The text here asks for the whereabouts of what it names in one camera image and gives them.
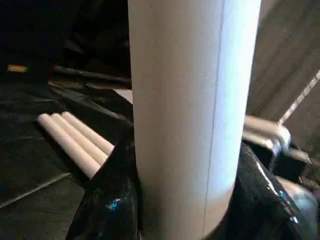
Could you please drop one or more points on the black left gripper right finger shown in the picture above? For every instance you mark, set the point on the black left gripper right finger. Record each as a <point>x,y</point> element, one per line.
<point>257,207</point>

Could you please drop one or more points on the black mat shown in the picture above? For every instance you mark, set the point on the black mat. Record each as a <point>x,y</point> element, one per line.
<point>30,162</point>

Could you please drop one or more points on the black long bar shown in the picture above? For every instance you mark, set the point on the black long bar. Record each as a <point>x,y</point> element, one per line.
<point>87,75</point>

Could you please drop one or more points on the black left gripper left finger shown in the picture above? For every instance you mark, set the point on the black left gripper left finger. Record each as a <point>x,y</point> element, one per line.
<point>110,200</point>

